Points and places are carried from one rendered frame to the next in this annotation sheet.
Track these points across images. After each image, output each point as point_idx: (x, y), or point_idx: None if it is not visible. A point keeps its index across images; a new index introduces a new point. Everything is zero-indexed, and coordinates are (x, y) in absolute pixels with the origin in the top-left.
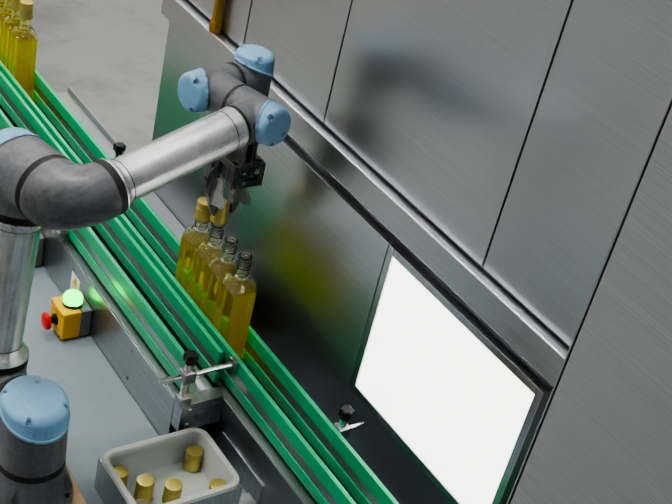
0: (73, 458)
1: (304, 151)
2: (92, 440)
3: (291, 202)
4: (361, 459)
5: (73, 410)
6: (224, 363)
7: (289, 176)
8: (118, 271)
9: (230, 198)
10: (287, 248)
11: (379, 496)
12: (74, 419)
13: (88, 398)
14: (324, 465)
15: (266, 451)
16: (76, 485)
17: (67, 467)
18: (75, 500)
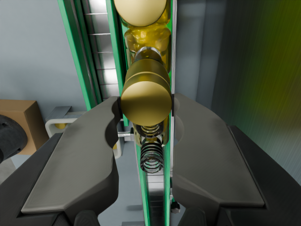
0: (45, 83)
1: None
2: (59, 72)
3: None
4: (168, 212)
5: (48, 41)
6: (124, 135)
7: None
8: None
9: (177, 107)
10: (247, 134)
11: (165, 219)
12: (48, 50)
13: (61, 31)
14: (145, 211)
15: (137, 160)
16: (30, 133)
17: (25, 120)
18: (28, 142)
